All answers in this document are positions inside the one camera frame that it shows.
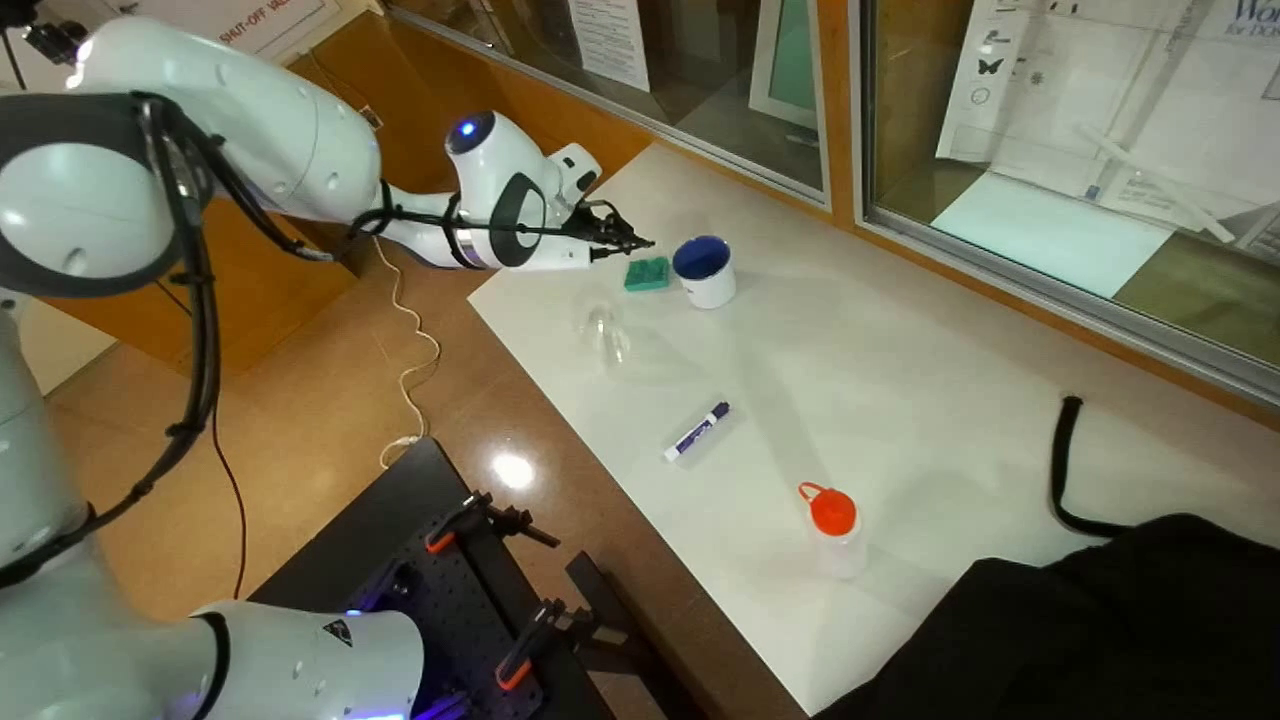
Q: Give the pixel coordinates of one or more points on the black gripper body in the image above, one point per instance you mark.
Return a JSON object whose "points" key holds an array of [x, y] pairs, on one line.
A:
{"points": [[602, 231]]}

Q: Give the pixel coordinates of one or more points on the white blue mug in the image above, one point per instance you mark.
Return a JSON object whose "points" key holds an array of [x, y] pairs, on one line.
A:
{"points": [[705, 268]]}

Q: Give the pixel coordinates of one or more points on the orange measuring cup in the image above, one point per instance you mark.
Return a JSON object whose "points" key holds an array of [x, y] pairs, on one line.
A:
{"points": [[829, 509]]}

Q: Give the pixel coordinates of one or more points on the white blue marker pen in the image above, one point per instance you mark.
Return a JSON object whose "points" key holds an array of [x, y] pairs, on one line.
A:
{"points": [[695, 434]]}

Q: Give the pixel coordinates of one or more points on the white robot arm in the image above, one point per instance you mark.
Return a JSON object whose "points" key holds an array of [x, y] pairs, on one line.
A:
{"points": [[103, 190]]}

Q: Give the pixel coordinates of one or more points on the black cloth bag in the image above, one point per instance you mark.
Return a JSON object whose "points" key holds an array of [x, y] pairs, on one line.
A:
{"points": [[1164, 623]]}

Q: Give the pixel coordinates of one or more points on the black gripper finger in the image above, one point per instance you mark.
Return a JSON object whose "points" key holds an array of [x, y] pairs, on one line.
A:
{"points": [[633, 245]]}

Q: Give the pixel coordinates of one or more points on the orange black clamp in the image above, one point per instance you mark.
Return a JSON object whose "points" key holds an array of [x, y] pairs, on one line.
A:
{"points": [[548, 626]]}

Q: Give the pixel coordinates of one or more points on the green sponge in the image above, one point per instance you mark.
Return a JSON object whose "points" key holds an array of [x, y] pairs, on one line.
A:
{"points": [[649, 274]]}

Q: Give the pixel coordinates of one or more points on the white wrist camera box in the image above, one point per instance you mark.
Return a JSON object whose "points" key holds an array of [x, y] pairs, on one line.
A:
{"points": [[577, 175]]}

